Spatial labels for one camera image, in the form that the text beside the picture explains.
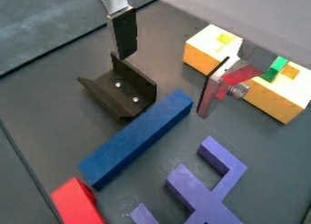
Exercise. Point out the black metal bracket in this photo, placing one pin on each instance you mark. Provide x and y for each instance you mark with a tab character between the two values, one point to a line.
125	90

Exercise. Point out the blue long block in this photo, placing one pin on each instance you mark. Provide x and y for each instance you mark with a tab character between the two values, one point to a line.
106	162

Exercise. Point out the yellow slotted board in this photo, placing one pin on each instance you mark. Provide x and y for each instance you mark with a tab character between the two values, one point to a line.
284	98

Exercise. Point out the green long block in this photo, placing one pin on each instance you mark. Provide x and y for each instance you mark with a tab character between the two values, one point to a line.
274	69

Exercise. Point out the red block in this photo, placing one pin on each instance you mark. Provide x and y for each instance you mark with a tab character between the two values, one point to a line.
75	202

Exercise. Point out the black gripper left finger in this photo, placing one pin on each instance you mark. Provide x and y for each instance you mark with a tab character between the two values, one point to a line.
122	21

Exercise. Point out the purple cross-shaped block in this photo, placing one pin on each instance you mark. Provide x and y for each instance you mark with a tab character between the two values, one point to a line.
202	200

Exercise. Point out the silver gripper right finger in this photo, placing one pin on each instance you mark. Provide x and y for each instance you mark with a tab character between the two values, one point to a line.
226	81

